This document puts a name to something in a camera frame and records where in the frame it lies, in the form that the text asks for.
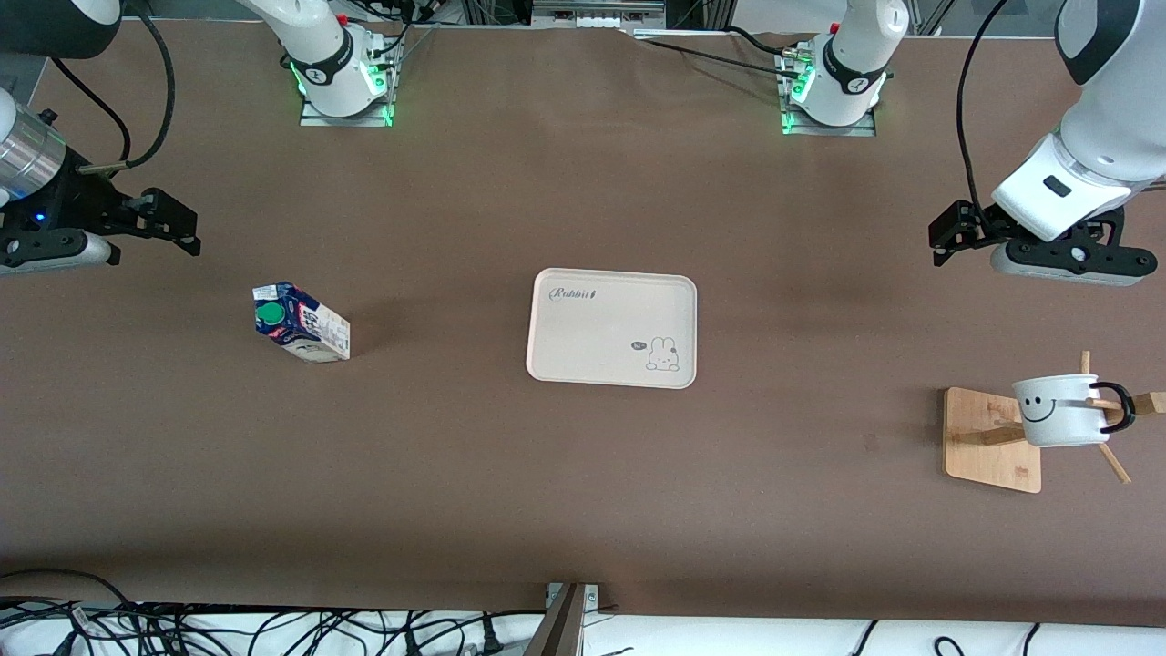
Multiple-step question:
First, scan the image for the cream rabbit print tray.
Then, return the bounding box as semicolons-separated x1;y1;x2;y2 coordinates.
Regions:
526;267;699;391

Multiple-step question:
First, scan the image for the black base cable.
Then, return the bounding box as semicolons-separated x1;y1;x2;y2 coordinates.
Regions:
629;32;803;78
724;25;810;57

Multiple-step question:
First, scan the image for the silver metal bracket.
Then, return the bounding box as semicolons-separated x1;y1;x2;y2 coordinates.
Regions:
545;583;602;613

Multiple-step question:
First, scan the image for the aluminium profile bar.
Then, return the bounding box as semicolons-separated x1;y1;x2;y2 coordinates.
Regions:
524;583;588;656

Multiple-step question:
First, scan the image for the white smiley face cup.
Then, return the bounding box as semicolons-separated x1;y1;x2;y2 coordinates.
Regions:
1012;374;1137;448

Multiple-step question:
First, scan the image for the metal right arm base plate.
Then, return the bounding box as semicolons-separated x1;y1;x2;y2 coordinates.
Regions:
299;41;395;128

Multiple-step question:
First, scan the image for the blue white milk carton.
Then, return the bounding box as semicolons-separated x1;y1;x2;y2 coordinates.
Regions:
252;281;352;364

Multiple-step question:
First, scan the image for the long black right arm cable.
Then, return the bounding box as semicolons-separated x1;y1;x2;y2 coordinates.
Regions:
77;0;176;174

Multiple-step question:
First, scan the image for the wooden cup stand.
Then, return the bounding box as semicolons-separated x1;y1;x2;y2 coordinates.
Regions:
943;351;1166;495

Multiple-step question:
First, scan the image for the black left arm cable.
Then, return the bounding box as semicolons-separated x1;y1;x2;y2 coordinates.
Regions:
956;0;1012;233

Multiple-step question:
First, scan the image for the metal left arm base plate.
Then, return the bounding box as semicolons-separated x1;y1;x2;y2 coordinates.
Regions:
776;50;878;138

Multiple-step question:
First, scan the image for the short black right arm cable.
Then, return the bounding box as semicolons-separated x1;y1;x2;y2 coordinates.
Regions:
50;56;133;165

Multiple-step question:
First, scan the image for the black arcing floor cable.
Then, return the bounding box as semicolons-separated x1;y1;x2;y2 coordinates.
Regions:
0;569;138;620

